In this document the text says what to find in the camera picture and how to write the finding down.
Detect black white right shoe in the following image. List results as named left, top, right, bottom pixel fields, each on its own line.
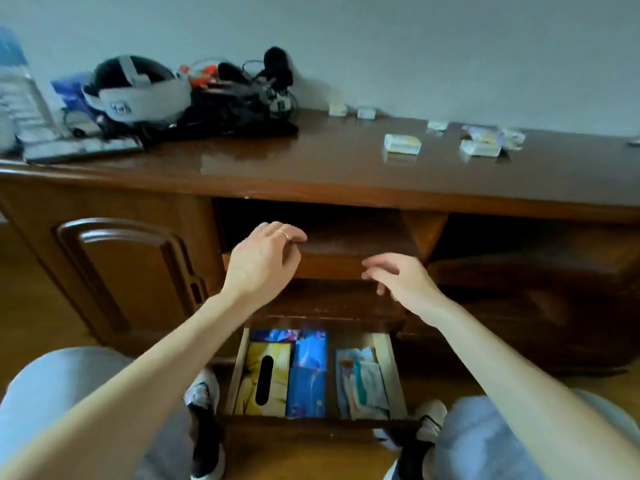
left=373, top=399, right=449, bottom=480

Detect arched wooden cabinet door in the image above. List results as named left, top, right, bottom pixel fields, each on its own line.
left=54, top=218, right=210, bottom=335

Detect blue white box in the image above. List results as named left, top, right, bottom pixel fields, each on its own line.
left=0, top=26, right=65, bottom=145

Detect white headset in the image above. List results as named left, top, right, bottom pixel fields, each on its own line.
left=81, top=55, right=193, bottom=128

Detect person's right forearm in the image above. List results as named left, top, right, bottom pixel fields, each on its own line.
left=419, top=301, right=640, bottom=480

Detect grey trousers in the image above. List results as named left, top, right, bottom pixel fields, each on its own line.
left=0, top=347, right=640, bottom=480

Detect person's left forearm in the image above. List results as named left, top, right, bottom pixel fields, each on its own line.
left=0, top=290, right=262, bottom=480

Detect orange red small items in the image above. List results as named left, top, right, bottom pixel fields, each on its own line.
left=178, top=64, right=221, bottom=90

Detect purple blue packet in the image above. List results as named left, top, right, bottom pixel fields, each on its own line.
left=249, top=329, right=303, bottom=344

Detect black white left shoe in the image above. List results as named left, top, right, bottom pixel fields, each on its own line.
left=183, top=368, right=227, bottom=480

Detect white yellow flat box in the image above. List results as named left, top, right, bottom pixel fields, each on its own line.
left=383, top=133, right=422, bottom=156

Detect wooden drawer with packets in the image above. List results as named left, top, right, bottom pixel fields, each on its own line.
left=223, top=327, right=422, bottom=431

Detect person's left hand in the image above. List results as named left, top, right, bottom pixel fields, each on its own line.
left=220, top=221, right=308, bottom=308

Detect yellow tissue box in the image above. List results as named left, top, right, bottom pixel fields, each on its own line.
left=234, top=341, right=293, bottom=417

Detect person's right hand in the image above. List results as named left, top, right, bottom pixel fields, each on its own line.
left=361, top=253, right=452, bottom=326

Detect black cable and device bundle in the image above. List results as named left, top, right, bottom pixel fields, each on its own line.
left=145, top=46, right=301, bottom=144

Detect blue tissue packet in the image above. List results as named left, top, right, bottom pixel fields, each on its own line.
left=285, top=331, right=328, bottom=419

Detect brown wooden cabinet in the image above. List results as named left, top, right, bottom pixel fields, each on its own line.
left=0, top=109, right=640, bottom=435

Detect black white shoe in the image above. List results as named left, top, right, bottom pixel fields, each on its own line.
left=183, top=368, right=227, bottom=480
left=373, top=399, right=449, bottom=480

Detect grey keyboard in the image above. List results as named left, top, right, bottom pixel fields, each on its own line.
left=22, top=136, right=147, bottom=165

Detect blue plastic bag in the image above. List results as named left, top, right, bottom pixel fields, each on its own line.
left=51, top=73, right=101, bottom=120

